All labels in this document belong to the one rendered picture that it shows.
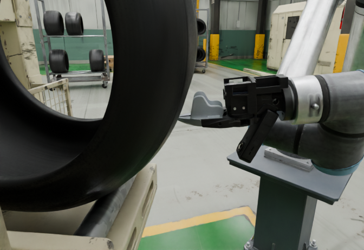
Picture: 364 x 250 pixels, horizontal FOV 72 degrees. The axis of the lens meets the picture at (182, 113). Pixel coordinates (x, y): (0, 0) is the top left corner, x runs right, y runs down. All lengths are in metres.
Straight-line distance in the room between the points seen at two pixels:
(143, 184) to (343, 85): 0.44
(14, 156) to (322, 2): 0.88
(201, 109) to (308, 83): 0.19
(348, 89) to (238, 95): 0.18
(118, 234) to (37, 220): 0.24
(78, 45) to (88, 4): 1.74
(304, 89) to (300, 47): 0.27
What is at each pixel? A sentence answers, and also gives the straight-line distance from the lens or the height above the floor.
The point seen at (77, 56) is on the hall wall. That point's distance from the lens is 11.72.
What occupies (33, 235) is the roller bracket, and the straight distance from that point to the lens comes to 0.40.
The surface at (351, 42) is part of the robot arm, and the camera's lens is 1.06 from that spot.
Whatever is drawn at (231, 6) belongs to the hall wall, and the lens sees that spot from 13.22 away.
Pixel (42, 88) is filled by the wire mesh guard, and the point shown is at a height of 0.99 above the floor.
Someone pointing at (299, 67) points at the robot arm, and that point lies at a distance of 0.69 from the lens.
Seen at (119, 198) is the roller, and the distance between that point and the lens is 0.49.
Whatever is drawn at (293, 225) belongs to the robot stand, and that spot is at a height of 0.29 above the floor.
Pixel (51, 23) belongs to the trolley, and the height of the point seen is 1.40.
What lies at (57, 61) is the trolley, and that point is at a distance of 6.04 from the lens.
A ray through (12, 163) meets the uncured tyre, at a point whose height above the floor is 0.93.
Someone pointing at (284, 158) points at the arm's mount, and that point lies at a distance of 1.30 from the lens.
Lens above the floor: 1.19
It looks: 18 degrees down
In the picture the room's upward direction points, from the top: straight up
